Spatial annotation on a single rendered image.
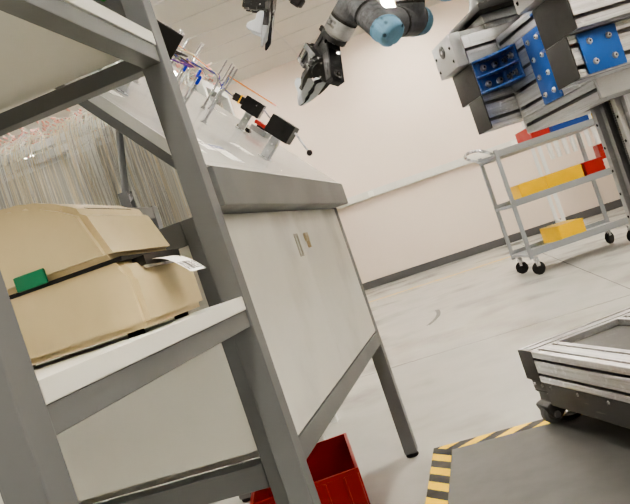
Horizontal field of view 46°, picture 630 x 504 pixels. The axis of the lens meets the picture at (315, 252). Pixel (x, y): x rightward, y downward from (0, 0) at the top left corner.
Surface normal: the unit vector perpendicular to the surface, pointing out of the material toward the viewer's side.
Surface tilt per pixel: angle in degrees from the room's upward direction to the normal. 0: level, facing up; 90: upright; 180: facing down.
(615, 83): 90
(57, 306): 90
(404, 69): 90
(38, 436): 90
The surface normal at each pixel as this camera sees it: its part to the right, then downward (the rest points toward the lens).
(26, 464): -0.21, 0.07
